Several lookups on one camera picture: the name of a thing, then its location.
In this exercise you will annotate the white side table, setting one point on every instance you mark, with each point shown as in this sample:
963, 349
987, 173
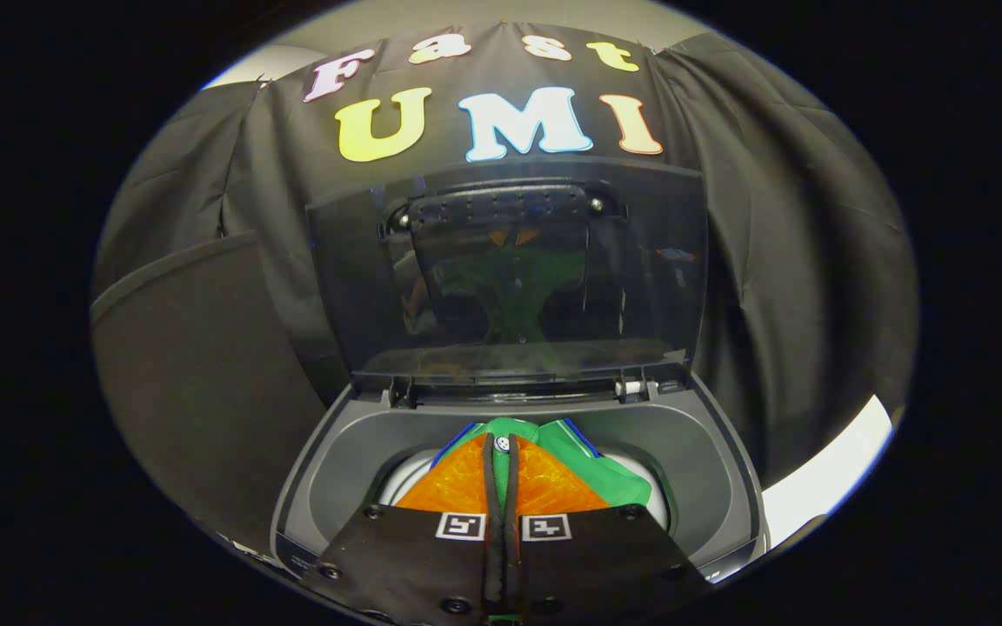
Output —
823, 478

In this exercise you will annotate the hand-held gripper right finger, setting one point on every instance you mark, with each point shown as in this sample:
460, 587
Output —
597, 565

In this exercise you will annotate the black backdrop cloth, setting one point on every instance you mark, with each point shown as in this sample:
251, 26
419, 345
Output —
797, 243

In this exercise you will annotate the grey washing machine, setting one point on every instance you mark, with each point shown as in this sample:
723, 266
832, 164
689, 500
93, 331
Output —
344, 469

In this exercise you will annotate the green polo shirt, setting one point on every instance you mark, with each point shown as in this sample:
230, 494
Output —
601, 474

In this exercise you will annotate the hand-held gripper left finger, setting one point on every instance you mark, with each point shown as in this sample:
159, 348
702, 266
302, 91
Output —
414, 565

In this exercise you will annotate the dark cabinet with beige door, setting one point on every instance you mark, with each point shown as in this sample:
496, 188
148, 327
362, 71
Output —
205, 382

